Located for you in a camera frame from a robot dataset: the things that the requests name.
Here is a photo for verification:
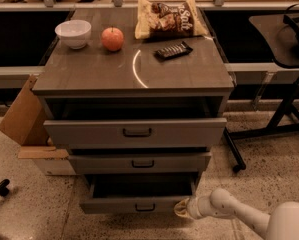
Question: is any grey drawer cabinet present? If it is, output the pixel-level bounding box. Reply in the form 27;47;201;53
32;7;236;188

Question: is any white bowl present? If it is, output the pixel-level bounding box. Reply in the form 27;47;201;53
55;20;91;49

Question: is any red apple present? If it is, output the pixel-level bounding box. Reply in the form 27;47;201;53
101;27;124;52

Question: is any grey middle drawer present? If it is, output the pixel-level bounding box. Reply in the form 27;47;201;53
69;152;211;174

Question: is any black chair leg caster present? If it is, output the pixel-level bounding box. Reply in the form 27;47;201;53
0;179;10;197

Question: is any grey bottom drawer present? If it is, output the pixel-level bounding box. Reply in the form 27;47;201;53
80;172;198;214

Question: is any black side table stand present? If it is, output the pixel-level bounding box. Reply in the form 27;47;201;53
224;13;299;173

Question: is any grey drawer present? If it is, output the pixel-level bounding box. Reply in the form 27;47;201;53
44;118;227;149
80;172;198;214
69;152;211;174

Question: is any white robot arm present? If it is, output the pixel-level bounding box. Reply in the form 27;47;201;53
174;188;299;240

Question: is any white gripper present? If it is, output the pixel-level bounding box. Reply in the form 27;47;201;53
174;197;209;220

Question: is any grey top drawer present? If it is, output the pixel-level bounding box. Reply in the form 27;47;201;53
44;118;227;149

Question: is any yellow brown chip bag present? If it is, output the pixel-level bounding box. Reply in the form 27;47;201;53
135;0;208;39

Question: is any black candy bar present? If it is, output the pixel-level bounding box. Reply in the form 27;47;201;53
154;41;193;60

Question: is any brown cardboard box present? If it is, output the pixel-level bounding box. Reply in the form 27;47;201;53
0;75;75;176

